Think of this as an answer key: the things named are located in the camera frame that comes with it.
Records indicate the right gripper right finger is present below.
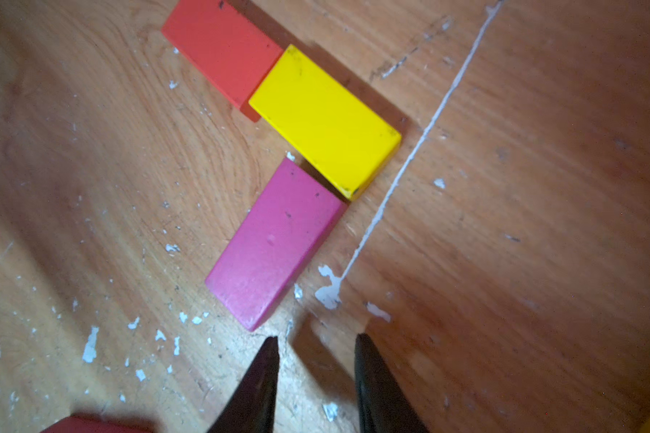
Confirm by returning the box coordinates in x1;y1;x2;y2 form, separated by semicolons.
355;334;429;433

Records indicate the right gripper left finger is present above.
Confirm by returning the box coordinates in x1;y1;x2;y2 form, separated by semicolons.
208;337;280;433

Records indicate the magenta block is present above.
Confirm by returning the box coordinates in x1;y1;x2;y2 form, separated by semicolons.
205;158;347;332
42;416;144;433

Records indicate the magenta block top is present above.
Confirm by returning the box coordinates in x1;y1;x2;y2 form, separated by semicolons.
205;158;347;332

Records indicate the red block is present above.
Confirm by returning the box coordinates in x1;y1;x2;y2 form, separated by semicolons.
162;0;283;122

